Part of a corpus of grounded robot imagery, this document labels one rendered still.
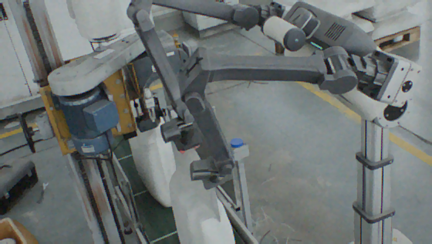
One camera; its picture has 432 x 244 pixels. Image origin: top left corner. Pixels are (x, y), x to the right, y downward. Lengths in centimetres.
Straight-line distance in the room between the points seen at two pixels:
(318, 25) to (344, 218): 176
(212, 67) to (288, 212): 210
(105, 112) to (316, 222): 169
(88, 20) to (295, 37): 72
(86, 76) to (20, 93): 316
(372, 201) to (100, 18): 123
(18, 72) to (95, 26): 314
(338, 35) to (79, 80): 89
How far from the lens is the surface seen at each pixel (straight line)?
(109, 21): 179
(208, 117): 133
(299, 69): 126
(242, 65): 120
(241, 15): 176
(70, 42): 487
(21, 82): 492
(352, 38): 148
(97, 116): 182
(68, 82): 181
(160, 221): 268
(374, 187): 202
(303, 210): 319
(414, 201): 329
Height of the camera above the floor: 209
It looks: 30 degrees down
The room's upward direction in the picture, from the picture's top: 9 degrees counter-clockwise
